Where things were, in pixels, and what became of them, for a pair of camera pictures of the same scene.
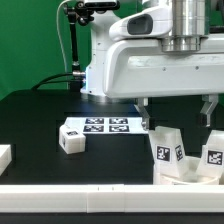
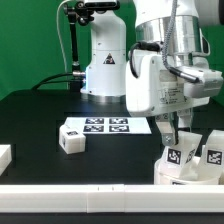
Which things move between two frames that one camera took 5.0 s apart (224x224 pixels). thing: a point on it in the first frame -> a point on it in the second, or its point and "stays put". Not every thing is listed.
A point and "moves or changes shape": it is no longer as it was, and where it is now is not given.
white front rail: (111, 198) stays put
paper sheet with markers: (108, 124) stays put
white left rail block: (5, 157) stays put
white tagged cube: (167, 150) moves or changes shape
